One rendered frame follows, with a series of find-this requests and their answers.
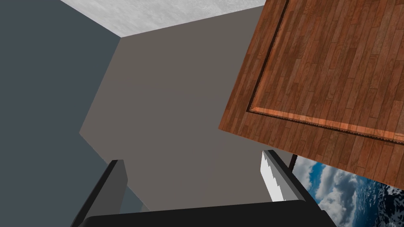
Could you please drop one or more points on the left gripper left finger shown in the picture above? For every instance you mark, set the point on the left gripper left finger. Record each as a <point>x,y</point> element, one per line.
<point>111,189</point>

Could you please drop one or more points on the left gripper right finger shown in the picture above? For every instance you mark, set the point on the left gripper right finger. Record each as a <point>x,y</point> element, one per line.
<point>284,183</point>

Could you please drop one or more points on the sky and clouds picture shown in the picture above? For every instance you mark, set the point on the sky and clouds picture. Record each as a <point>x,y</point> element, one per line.
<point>350,195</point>

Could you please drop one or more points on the brown wooden door leaf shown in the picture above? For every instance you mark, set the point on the brown wooden door leaf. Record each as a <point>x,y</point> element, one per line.
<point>328,72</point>

